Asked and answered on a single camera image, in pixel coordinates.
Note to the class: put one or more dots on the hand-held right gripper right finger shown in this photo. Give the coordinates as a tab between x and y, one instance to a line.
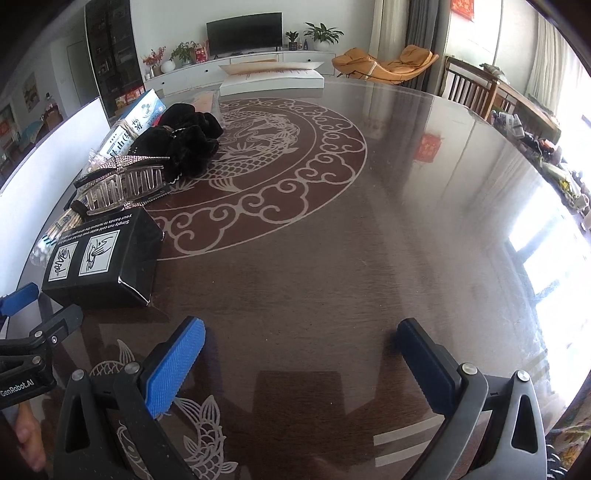
429	369

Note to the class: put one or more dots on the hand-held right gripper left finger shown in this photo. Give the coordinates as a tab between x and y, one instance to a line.
178	364

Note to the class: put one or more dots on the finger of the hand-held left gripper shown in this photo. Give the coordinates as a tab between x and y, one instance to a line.
60	323
18	297

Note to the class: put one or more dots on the black printed box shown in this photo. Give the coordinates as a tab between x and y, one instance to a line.
106	258

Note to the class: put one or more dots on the person's left hand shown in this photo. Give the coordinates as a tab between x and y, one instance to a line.
30	436

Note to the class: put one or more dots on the cotton swab pack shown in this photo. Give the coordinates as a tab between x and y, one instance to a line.
54	231

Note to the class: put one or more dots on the silver hair claw clip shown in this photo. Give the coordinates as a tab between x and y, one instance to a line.
124	182

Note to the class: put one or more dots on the dark patterned clothing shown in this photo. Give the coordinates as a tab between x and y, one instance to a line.
557	461

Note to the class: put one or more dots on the blue and white box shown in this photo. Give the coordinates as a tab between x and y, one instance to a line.
138	113

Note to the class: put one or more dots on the black fuzzy cloth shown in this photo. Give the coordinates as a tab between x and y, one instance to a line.
189	138

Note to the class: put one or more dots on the red snack boxes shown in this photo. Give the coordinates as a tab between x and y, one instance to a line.
129	98

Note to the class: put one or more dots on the clutter of small items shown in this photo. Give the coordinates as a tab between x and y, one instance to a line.
554	161

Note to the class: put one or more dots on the black glass cabinet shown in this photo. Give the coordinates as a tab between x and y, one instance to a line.
115	50

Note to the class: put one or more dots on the white television cabinet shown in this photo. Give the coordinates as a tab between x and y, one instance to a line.
184	76

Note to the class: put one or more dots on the wooden sideboard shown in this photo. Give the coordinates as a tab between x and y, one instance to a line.
526	104

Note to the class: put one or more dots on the dark wooden chair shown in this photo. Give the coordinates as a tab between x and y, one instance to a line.
466	87

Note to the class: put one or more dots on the bushy potted plant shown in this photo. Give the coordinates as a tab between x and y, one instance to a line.
183	53

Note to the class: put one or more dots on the flat white cardboard box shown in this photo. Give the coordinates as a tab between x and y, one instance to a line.
272	81

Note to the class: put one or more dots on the red gift box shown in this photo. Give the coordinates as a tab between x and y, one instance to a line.
201	54

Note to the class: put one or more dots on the orange lounge chair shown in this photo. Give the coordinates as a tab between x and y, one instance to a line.
406	62

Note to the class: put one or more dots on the white curtain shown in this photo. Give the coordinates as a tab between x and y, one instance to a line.
547	55

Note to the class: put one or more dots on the black television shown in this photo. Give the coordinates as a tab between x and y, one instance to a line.
244	30

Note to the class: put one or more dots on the small potted plant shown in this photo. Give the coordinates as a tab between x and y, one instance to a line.
292	40

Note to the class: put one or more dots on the grey curtain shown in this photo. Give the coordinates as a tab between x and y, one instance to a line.
422	23

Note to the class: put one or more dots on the large potted plant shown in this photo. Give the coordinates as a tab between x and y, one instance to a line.
323	34

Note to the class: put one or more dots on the framed wall picture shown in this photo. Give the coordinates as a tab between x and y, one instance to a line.
30	88

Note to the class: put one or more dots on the red wall decoration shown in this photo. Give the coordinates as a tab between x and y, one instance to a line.
461	8

